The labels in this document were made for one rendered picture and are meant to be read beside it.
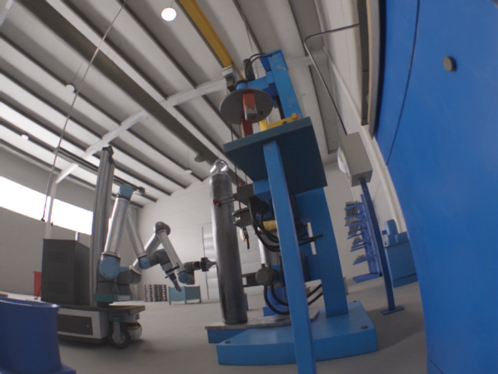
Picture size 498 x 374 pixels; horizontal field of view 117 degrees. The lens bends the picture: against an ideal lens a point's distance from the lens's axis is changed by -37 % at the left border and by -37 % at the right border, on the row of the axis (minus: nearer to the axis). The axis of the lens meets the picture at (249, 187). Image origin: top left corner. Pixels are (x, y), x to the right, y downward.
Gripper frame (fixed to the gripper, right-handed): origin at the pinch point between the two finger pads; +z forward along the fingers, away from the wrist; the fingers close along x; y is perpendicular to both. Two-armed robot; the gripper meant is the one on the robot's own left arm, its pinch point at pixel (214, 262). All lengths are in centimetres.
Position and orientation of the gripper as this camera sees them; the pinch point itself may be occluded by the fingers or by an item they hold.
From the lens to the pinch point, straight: 219.4
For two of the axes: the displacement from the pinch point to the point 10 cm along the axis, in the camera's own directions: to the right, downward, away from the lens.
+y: 3.7, 3.3, 8.7
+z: 9.2, -2.5, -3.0
